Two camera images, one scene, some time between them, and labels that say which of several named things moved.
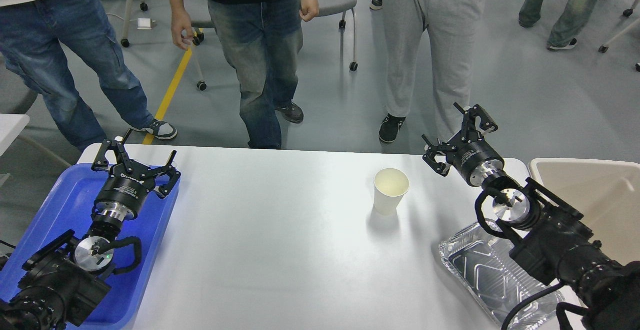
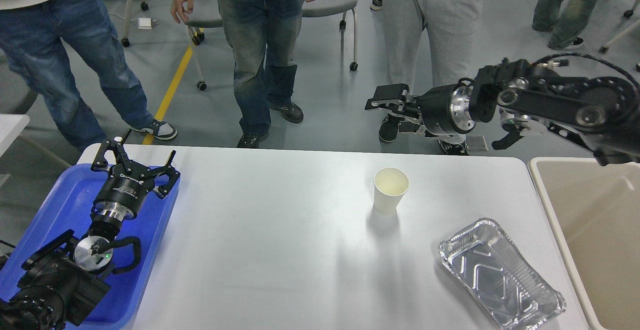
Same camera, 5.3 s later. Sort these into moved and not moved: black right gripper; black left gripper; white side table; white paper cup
Moved: black right gripper
Not moved: white paper cup; black left gripper; white side table
